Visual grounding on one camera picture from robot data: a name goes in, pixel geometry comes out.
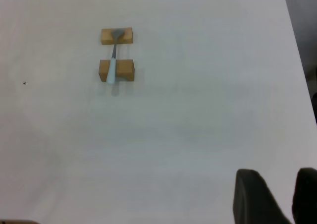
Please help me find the arched wooden block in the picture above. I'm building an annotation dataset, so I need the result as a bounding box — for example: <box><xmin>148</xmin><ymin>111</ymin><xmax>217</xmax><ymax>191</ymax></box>
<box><xmin>98</xmin><ymin>59</ymin><xmax>136</xmax><ymax>82</ymax></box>

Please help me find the flat rectangular wooden block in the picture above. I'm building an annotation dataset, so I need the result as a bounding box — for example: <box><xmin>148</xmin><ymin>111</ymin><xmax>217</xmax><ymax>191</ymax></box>
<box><xmin>101</xmin><ymin>27</ymin><xmax>134</xmax><ymax>46</ymax></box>

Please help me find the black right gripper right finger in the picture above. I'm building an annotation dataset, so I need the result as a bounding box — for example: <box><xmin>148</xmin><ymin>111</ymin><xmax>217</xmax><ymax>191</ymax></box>
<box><xmin>291</xmin><ymin>168</ymin><xmax>317</xmax><ymax>224</ymax></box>

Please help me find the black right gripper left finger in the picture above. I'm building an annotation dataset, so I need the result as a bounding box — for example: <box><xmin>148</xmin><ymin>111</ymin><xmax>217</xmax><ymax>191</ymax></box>
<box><xmin>233</xmin><ymin>168</ymin><xmax>295</xmax><ymax>224</ymax></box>

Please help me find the white-handled metal spoon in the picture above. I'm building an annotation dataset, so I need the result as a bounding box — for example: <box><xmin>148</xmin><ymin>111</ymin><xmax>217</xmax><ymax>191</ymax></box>
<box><xmin>106</xmin><ymin>28</ymin><xmax>125</xmax><ymax>85</ymax></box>

